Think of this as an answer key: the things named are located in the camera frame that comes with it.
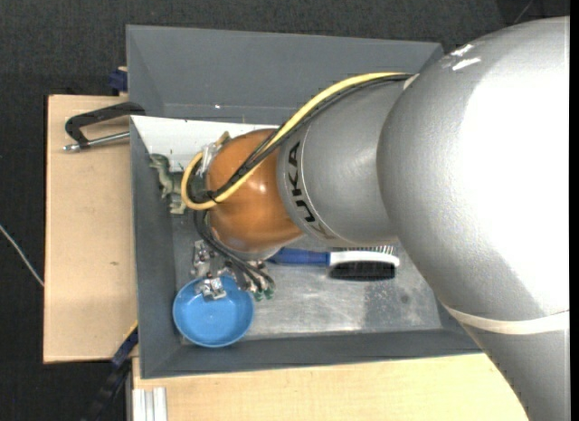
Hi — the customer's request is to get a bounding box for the blue and white brush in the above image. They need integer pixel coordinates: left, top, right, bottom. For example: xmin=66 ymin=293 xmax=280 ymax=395
xmin=270 ymin=244 xmax=402 ymax=282

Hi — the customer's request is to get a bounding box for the grey metal bin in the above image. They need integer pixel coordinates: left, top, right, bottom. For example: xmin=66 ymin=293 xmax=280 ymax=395
xmin=125 ymin=24 xmax=485 ymax=379

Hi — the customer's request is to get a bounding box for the green toy dinosaur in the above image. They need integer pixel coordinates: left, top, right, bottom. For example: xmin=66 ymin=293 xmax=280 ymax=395
xmin=148 ymin=152 xmax=189 ymax=216

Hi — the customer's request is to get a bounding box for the blue bowl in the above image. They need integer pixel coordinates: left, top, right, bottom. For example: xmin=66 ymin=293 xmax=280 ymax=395
xmin=172 ymin=273 xmax=256 ymax=349

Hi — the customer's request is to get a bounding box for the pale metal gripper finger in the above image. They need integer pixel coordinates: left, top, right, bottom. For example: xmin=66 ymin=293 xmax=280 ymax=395
xmin=191 ymin=239 xmax=217 ymax=278
xmin=197 ymin=274 xmax=228 ymax=302

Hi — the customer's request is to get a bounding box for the pale wood flat board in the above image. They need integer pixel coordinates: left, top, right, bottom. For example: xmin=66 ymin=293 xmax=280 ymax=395
xmin=43 ymin=94 xmax=139 ymax=364

